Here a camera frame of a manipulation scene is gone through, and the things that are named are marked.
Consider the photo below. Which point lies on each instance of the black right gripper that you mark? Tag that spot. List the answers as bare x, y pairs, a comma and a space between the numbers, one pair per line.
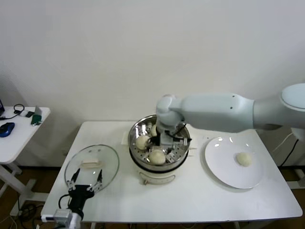
156, 140

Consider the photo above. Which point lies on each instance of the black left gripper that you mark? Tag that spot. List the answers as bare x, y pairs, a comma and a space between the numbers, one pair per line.
78, 198

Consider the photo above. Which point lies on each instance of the white steamed baozi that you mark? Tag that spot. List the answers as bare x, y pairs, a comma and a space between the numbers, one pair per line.
157, 157
243, 159
154, 130
141, 142

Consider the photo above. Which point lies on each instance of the round glass pot lid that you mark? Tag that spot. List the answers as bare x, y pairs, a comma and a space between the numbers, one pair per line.
107, 162

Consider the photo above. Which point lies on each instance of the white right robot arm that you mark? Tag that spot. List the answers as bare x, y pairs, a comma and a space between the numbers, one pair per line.
214, 112

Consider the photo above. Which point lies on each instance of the perforated steel steamer basket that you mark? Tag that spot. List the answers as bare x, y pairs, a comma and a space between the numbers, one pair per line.
135, 128

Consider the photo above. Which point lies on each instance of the white electric cooking pot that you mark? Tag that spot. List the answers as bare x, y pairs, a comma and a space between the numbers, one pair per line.
157, 177

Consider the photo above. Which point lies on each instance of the white round plate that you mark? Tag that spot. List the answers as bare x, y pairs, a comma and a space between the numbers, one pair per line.
219, 162

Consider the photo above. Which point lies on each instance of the white side table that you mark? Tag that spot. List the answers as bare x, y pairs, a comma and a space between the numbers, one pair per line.
21, 140
297, 184

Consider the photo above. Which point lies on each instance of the green small object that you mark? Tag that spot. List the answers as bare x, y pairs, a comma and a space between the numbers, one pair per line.
36, 120

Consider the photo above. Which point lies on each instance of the grey metal stand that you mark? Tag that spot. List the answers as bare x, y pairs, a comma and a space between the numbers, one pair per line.
38, 110

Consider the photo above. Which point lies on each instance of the black small device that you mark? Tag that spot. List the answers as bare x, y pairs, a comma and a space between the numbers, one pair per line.
29, 114

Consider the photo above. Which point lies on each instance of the white small item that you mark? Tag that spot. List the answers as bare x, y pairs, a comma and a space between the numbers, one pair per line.
23, 114

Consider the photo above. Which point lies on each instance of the blue computer mouse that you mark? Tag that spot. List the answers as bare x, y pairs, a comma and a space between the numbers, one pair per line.
6, 130

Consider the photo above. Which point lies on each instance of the dark laptop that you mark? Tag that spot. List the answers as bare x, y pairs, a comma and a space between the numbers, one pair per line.
2, 106

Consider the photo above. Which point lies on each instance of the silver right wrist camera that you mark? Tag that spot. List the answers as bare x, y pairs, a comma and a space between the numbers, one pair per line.
168, 140

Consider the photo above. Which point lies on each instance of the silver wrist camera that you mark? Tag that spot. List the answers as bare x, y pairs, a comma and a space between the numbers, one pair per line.
62, 216
168, 140

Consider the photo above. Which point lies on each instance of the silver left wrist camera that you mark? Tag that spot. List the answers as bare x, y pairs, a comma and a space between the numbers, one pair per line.
62, 216

